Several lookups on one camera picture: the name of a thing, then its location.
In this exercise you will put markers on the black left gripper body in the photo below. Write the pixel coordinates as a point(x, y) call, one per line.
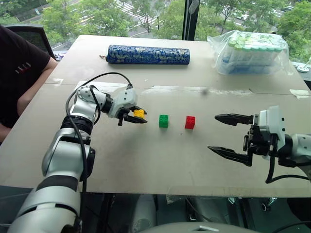
point(122, 113)

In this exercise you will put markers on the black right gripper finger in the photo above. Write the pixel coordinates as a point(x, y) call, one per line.
point(233, 155)
point(233, 119)

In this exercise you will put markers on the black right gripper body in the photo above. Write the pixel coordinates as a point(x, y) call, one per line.
point(258, 142)

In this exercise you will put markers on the yellow toy brick cube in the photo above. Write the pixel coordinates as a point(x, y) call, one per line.
point(139, 113)

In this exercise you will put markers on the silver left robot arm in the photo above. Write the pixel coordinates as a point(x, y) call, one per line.
point(60, 155)

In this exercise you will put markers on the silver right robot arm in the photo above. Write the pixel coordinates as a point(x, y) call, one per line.
point(300, 148)

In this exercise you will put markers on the green toy brick cube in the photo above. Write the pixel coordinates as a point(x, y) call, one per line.
point(164, 121)

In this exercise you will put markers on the red toy brick cube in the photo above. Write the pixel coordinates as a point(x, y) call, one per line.
point(190, 122)

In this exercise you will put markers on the blue patterned roll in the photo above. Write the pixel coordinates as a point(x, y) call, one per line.
point(148, 54)

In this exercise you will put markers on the pale tape strip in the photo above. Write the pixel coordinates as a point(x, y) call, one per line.
point(300, 93)

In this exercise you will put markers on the clear bag of packages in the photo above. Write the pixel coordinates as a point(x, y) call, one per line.
point(252, 53)

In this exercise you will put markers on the grey rounded robot torso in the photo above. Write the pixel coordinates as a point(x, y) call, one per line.
point(194, 228)

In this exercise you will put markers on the white round desk object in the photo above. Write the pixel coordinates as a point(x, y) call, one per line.
point(303, 69)

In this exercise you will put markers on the person in black t-shirt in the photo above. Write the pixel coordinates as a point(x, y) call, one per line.
point(17, 72)

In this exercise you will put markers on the black office chair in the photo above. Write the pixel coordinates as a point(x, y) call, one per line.
point(34, 36)

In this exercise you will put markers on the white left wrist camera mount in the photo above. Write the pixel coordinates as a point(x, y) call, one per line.
point(126, 98)

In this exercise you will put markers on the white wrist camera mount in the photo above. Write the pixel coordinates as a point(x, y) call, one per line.
point(274, 121)
point(126, 98)

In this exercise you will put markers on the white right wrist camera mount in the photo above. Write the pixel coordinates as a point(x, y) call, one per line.
point(274, 121)

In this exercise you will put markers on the black window frame post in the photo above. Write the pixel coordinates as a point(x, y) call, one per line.
point(192, 21)

